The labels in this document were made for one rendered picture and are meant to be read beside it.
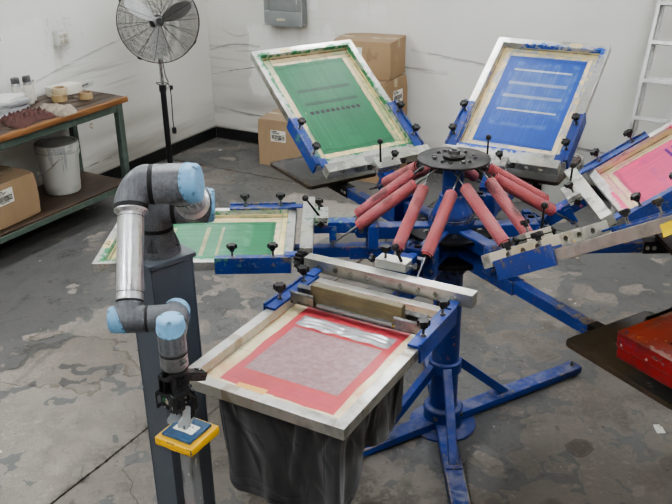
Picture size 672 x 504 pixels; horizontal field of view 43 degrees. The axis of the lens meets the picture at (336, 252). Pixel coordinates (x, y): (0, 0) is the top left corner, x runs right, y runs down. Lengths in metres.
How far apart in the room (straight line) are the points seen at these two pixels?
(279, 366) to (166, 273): 0.52
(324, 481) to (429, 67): 4.94
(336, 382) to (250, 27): 5.66
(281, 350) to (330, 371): 0.21
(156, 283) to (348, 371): 0.72
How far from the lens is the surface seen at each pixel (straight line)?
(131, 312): 2.39
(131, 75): 7.51
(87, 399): 4.48
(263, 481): 2.85
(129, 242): 2.43
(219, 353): 2.77
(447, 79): 7.11
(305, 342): 2.86
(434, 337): 2.84
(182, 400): 2.38
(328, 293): 2.98
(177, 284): 2.98
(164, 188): 2.45
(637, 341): 2.69
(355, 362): 2.75
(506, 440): 4.06
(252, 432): 2.75
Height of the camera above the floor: 2.40
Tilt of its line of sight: 24 degrees down
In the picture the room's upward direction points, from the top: 1 degrees counter-clockwise
